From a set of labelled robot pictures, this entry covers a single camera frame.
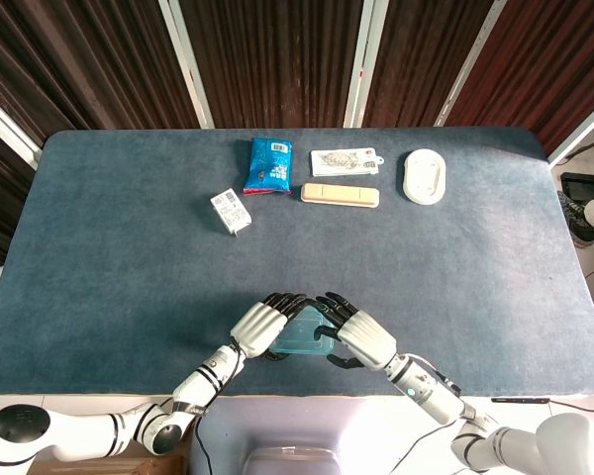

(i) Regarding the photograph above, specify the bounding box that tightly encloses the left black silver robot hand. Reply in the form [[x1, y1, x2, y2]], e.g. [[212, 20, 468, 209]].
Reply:
[[230, 292, 312, 365]]

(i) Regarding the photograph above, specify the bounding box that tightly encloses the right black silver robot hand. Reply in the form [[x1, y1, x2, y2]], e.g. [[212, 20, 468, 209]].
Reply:
[[315, 291, 398, 372]]

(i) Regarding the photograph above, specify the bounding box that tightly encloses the teal transparent plastic container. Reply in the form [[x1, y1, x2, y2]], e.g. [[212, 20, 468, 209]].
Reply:
[[268, 305, 337, 357]]

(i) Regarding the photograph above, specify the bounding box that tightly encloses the grey robot torso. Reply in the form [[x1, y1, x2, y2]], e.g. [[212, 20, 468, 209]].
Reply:
[[190, 395, 456, 475]]

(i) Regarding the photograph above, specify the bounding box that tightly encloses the translucent grey chest cover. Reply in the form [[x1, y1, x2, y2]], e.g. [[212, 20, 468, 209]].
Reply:
[[241, 443, 347, 475]]

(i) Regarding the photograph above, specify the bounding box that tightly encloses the blue-grey felt table mat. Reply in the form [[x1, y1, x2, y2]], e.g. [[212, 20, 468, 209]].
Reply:
[[0, 127, 594, 400]]

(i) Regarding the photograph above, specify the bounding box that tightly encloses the beige long rectangular case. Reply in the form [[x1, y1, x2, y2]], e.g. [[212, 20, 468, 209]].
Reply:
[[300, 182, 381, 210]]

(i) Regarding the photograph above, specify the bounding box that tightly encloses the blue snack packet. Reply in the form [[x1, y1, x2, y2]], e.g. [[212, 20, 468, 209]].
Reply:
[[242, 137, 294, 197]]

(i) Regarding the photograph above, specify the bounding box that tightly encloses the white oval soap dish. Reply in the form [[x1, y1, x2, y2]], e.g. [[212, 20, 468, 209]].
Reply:
[[402, 148, 447, 205]]

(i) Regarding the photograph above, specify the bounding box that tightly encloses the white card pack turtle print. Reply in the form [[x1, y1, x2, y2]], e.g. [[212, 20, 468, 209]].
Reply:
[[310, 145, 385, 178]]

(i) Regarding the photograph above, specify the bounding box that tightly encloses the brown cardboard box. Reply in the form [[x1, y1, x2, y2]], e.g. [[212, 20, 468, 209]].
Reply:
[[27, 442, 185, 475]]

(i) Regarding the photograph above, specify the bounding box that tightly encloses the grey sneaker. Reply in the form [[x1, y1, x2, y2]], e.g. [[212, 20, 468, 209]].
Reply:
[[558, 190, 594, 248]]

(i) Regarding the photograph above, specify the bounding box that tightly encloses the black floor box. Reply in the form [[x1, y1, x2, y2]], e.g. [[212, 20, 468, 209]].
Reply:
[[559, 171, 594, 202]]

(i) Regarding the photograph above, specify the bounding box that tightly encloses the white metal frame beam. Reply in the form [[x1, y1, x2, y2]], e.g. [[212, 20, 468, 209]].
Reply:
[[344, 0, 390, 129], [0, 86, 44, 169], [546, 91, 594, 167], [157, 0, 216, 129], [434, 0, 509, 128]]

